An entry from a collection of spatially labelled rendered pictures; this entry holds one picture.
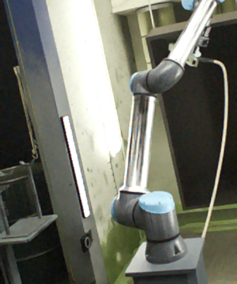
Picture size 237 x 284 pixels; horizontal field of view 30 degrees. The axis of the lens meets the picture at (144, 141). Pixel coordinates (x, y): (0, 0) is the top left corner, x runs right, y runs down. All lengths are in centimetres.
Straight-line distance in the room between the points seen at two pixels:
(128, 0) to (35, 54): 151
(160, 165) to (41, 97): 177
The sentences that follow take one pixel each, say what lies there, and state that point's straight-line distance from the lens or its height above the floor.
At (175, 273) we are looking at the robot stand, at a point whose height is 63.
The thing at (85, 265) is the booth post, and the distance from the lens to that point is 287.
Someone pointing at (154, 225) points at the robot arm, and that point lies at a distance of 190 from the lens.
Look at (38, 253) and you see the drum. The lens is 339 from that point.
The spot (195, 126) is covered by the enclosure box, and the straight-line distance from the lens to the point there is 319.
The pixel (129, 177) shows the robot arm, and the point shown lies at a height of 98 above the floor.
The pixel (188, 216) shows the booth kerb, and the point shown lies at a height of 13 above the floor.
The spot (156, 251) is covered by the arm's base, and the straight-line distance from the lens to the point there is 194.
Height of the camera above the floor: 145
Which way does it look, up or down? 9 degrees down
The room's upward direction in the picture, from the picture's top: 11 degrees counter-clockwise
